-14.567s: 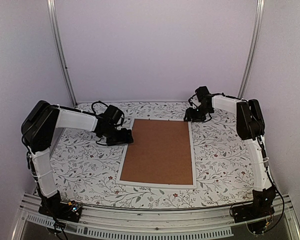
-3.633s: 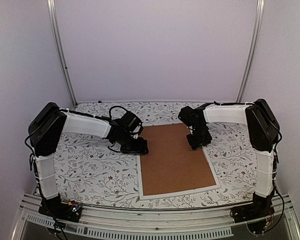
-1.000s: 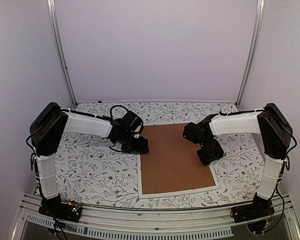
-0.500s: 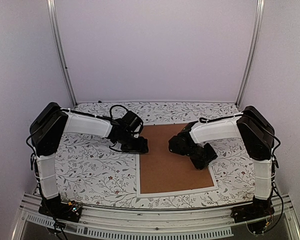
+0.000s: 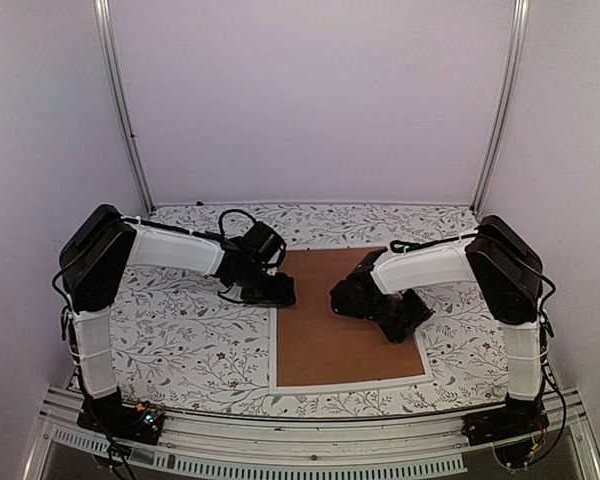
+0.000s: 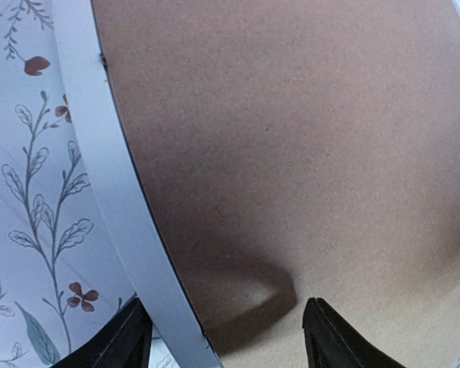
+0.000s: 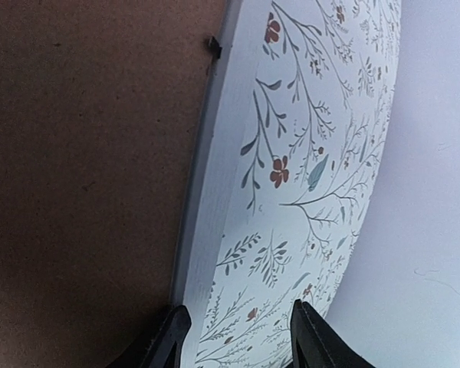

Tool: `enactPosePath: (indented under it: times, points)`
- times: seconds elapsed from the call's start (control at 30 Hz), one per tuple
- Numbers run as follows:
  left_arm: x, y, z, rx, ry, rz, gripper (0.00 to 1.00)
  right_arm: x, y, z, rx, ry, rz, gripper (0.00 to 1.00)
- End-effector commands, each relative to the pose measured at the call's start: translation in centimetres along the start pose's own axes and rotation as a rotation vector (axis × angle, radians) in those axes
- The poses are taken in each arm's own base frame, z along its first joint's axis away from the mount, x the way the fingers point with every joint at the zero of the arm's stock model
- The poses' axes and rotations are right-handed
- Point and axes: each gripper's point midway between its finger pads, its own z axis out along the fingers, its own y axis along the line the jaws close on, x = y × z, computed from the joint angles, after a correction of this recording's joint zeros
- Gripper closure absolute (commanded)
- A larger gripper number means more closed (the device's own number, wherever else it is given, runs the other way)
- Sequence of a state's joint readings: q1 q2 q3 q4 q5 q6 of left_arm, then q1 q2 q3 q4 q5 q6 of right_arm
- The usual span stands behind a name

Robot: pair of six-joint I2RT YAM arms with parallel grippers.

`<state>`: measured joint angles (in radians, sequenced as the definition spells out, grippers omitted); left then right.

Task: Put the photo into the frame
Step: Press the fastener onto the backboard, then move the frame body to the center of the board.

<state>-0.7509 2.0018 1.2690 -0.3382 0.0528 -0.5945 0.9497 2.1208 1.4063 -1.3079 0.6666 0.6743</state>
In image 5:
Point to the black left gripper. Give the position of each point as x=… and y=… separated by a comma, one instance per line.
x=282, y=295

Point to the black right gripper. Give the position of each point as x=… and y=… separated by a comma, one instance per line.
x=417, y=316

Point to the brown cardboard backing board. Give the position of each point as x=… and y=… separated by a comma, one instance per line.
x=350, y=325

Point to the white picture frame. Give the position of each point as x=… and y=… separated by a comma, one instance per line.
x=350, y=387

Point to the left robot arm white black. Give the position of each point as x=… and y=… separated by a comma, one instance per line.
x=92, y=264

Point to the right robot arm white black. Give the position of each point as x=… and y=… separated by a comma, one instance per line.
x=508, y=273

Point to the floral patterned table cover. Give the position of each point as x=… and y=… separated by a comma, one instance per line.
x=175, y=342

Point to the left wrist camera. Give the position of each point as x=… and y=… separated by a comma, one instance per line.
x=264, y=245

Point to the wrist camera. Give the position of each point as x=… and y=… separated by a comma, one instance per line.
x=264, y=245
x=356, y=296

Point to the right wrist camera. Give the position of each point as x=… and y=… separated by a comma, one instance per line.
x=356, y=296

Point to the aluminium front rail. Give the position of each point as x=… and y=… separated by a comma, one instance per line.
x=200, y=445

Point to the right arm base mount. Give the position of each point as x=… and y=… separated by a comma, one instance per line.
x=522, y=425

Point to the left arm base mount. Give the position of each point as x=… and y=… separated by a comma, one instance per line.
x=142, y=423

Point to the left aluminium corner post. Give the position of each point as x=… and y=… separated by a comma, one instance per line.
x=104, y=23

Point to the aluminium corner post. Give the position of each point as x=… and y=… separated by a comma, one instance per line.
x=104, y=23
x=511, y=70

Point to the right aluminium corner post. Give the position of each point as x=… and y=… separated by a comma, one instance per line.
x=511, y=70

